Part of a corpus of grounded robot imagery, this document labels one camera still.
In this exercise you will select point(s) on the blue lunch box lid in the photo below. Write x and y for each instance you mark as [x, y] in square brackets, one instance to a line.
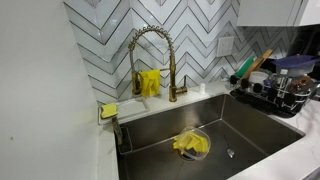
[293, 61]

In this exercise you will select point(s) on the clear plastic lunch box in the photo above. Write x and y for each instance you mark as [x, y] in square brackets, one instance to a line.
[298, 71]

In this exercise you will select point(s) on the black dish rack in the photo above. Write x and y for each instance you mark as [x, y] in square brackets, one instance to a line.
[266, 103]

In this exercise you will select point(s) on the yellow rubber glove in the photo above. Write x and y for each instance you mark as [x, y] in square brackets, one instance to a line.
[149, 83]

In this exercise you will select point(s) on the gold spring faucet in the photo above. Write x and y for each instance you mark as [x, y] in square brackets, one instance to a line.
[172, 76]

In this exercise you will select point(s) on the white sponge tray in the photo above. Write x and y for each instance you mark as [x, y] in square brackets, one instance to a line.
[133, 107]

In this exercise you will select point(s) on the small white bottle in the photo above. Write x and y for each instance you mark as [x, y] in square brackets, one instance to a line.
[202, 88]

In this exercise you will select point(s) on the yellow green sponge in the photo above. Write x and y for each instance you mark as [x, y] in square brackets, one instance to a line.
[109, 111]

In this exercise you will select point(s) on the dish brush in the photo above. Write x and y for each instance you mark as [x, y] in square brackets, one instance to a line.
[116, 128]

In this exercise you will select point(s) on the yellow cloth in sink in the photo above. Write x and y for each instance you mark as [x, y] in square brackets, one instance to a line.
[191, 141]

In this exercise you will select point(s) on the clear sink caddy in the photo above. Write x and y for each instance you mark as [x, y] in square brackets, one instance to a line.
[126, 143]

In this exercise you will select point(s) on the clear glass bowl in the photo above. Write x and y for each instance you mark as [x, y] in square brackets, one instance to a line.
[200, 155]

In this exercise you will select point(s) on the green cutting board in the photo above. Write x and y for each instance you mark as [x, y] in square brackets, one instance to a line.
[245, 66]

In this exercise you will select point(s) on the metal spoon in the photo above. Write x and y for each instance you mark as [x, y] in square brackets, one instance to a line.
[230, 152]

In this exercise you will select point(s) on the white round container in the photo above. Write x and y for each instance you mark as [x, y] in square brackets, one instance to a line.
[259, 77]

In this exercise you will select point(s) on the stainless steel sink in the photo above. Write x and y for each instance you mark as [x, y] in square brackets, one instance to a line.
[253, 126]

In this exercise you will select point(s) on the wooden cutting board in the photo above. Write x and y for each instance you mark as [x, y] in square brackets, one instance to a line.
[256, 62]

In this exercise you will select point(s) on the clear bottle white cap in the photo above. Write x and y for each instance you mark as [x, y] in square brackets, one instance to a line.
[283, 83]

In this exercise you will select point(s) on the white upper cabinet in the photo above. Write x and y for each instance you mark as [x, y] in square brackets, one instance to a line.
[266, 11]

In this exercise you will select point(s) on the brown glass jar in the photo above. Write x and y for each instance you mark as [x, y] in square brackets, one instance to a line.
[301, 85]

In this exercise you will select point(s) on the white wall outlet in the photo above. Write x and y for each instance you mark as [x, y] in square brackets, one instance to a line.
[225, 46]

